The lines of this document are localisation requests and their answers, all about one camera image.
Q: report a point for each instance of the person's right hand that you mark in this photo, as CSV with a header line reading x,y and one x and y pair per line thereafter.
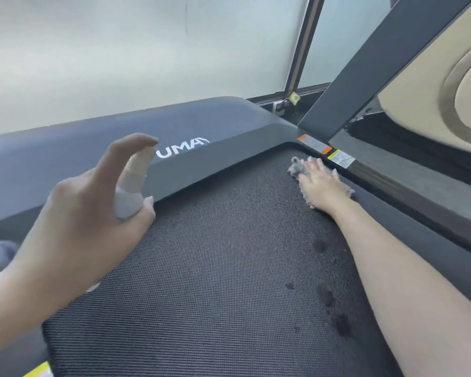
x,y
322,188

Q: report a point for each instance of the person's left hand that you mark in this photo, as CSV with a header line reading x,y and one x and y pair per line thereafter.
x,y
74,231

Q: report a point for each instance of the grey fluffy cloth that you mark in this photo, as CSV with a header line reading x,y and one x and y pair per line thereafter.
x,y
294,166

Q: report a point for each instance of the white blue spray bottle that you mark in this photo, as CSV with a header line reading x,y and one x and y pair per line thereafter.
x,y
131,184

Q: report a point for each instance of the dark grey treadmill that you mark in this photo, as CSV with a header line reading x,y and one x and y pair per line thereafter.
x,y
220,251

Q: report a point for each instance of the person's right forearm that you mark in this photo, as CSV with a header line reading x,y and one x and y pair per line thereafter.
x,y
408,286

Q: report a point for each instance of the white power socket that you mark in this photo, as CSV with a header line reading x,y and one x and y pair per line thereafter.
x,y
279,106

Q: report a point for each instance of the yellow hang tag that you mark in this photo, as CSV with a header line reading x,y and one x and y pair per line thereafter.
x,y
294,98

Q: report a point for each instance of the beige brown massage chair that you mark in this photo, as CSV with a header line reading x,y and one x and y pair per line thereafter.
x,y
416,94

